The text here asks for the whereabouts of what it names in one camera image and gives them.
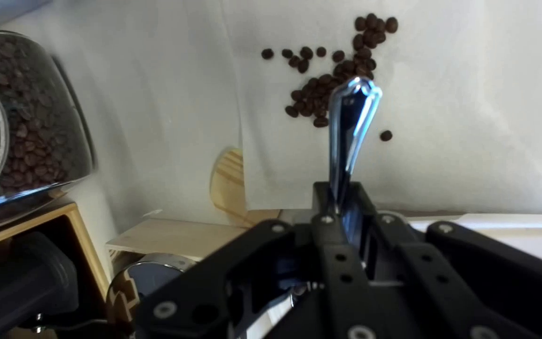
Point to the white square base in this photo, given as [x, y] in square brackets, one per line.
[170, 235]

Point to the pile of coffee beans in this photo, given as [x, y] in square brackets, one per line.
[319, 94]

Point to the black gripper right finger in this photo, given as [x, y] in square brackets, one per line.
[471, 282]

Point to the white paper napkin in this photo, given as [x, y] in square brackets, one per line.
[460, 113]

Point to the black cylindrical coffee press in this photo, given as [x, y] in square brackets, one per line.
[14, 282]

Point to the wooden coffee stand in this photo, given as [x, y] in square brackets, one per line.
[76, 232]

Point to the silver metal spoon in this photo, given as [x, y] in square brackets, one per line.
[351, 119]

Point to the glass jar of coffee beans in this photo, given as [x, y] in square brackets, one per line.
[27, 124]

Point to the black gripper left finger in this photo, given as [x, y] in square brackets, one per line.
[221, 294]

